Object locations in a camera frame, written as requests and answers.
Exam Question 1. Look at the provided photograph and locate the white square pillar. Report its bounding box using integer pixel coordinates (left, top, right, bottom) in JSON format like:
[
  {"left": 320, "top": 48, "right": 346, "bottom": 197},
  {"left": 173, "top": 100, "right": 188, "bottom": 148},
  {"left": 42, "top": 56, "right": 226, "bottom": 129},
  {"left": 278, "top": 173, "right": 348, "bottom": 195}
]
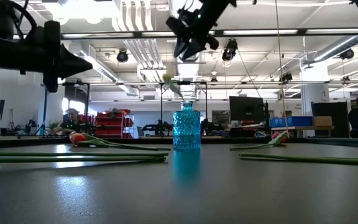
[{"left": 300, "top": 60, "right": 331, "bottom": 138}]

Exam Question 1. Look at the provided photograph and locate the red storage bin rack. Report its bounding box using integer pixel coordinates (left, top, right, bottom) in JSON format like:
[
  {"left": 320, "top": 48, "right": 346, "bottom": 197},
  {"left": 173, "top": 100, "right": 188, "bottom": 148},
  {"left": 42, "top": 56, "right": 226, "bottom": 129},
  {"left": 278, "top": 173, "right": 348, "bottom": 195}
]
[{"left": 94, "top": 108, "right": 135, "bottom": 139}]

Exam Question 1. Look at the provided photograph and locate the black table frame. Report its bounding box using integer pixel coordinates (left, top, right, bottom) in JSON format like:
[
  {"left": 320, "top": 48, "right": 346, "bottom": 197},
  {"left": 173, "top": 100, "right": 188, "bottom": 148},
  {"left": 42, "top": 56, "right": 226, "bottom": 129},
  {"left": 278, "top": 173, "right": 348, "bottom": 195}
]
[{"left": 0, "top": 136, "right": 358, "bottom": 147}]

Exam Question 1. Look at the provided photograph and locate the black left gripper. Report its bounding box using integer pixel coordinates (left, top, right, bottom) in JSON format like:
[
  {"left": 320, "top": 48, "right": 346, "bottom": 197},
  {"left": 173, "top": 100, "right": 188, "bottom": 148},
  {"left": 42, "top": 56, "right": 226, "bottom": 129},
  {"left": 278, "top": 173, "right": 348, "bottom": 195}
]
[{"left": 20, "top": 20, "right": 93, "bottom": 93}]

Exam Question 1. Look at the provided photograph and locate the yellow artificial tulip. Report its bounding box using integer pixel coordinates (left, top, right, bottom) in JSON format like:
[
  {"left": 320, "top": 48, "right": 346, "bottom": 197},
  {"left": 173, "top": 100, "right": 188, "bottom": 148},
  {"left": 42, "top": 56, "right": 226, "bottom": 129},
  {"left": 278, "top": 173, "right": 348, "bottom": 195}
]
[
  {"left": 162, "top": 73, "right": 186, "bottom": 103},
  {"left": 0, "top": 149, "right": 170, "bottom": 158}
]

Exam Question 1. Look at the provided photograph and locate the silver round air duct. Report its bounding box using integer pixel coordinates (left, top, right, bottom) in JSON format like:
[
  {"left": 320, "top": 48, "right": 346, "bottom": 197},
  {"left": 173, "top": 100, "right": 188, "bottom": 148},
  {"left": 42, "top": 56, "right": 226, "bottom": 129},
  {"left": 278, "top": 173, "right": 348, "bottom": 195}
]
[{"left": 303, "top": 34, "right": 358, "bottom": 68}]

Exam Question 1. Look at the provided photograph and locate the red artificial tulip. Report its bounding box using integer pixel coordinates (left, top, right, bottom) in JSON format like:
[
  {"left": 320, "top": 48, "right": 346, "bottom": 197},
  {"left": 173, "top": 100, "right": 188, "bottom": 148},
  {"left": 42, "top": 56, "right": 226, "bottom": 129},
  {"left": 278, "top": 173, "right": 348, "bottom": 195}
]
[
  {"left": 239, "top": 151, "right": 358, "bottom": 167},
  {"left": 229, "top": 131, "right": 289, "bottom": 152}
]

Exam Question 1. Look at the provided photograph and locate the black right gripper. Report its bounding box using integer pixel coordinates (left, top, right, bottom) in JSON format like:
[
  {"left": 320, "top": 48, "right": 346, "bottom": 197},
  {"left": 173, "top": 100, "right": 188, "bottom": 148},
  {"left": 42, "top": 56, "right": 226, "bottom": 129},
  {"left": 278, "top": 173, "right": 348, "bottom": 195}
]
[{"left": 165, "top": 8, "right": 219, "bottom": 62}]

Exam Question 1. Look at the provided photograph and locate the black metal frame stand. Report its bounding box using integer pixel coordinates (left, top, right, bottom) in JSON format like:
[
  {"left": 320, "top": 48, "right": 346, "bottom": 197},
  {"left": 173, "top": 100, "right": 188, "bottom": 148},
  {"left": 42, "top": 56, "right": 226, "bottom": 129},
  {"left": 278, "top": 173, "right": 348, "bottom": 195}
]
[
  {"left": 158, "top": 80, "right": 209, "bottom": 136},
  {"left": 43, "top": 80, "right": 91, "bottom": 136}
]

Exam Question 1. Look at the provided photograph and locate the large black computer monitor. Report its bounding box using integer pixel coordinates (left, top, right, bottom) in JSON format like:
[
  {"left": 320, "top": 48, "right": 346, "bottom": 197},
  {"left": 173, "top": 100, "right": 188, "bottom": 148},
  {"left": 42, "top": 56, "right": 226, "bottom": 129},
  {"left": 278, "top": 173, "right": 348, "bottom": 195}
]
[{"left": 229, "top": 95, "right": 265, "bottom": 122}]

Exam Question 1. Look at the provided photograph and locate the cardboard box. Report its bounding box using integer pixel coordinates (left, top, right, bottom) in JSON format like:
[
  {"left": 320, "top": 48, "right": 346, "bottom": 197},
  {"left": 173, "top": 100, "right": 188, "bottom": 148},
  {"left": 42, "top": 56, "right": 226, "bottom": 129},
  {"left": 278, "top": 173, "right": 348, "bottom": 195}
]
[{"left": 312, "top": 116, "right": 333, "bottom": 127}]

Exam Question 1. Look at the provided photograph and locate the black overhead frame bar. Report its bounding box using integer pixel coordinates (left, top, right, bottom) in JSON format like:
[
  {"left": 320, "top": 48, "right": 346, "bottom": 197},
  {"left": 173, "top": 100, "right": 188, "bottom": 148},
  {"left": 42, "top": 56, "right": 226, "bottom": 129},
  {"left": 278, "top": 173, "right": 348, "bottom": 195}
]
[{"left": 12, "top": 27, "right": 358, "bottom": 40}]

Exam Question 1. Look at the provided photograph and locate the thin hanging rope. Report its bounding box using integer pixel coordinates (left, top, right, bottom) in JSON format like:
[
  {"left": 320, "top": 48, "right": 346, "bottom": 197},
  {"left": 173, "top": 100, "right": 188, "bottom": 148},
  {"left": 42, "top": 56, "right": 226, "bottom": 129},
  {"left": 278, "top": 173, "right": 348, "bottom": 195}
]
[{"left": 274, "top": 0, "right": 290, "bottom": 138}]

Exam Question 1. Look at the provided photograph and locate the wooden workbench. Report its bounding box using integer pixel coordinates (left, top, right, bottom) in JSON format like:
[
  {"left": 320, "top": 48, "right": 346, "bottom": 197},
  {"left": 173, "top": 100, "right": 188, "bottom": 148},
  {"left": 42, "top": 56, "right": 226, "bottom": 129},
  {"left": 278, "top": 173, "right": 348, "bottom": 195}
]
[{"left": 270, "top": 125, "right": 335, "bottom": 138}]

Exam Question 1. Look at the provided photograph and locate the blue storage bin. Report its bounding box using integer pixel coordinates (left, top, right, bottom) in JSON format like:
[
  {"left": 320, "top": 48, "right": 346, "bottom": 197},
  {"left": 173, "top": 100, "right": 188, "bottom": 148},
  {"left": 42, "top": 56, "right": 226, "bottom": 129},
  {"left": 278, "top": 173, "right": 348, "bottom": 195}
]
[
  {"left": 268, "top": 117, "right": 287, "bottom": 128},
  {"left": 286, "top": 116, "right": 313, "bottom": 127}
]

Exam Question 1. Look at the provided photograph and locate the blue textured glass vase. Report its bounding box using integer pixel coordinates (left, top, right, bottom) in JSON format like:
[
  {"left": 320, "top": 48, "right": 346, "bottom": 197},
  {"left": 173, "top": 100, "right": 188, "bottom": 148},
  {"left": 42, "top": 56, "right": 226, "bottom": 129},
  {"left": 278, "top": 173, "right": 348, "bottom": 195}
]
[{"left": 172, "top": 101, "right": 202, "bottom": 151}]

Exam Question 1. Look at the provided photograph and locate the orange artificial tulip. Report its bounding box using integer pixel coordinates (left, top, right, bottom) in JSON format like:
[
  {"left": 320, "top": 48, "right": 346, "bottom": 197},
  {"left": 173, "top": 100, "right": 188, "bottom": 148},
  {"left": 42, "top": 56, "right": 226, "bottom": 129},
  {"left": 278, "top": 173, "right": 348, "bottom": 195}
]
[{"left": 68, "top": 131, "right": 172, "bottom": 152}]

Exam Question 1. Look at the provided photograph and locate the black partition panel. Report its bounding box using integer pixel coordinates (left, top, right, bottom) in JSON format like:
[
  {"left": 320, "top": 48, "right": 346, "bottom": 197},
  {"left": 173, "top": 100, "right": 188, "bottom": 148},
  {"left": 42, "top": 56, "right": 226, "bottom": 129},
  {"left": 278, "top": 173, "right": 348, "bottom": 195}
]
[{"left": 311, "top": 101, "right": 351, "bottom": 139}]

